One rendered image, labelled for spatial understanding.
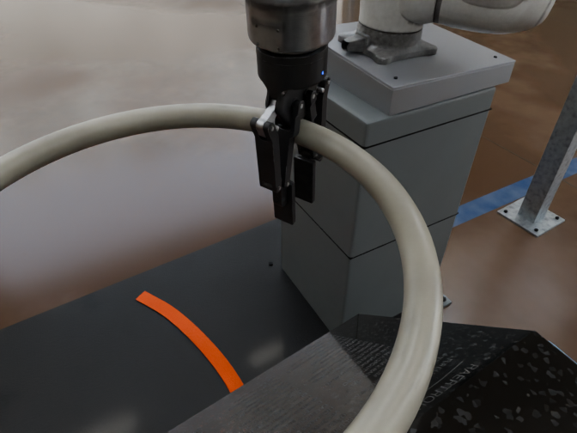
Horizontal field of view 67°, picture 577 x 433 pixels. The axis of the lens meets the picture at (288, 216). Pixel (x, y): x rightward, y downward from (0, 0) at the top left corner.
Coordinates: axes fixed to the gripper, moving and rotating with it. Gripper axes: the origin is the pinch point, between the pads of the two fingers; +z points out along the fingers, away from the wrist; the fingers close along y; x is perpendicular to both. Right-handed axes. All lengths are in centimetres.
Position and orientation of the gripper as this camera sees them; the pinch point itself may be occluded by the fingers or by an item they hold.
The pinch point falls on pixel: (294, 191)
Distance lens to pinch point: 59.2
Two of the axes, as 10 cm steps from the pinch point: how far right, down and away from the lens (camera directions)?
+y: -5.5, 5.9, -6.0
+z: 0.2, 7.2, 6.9
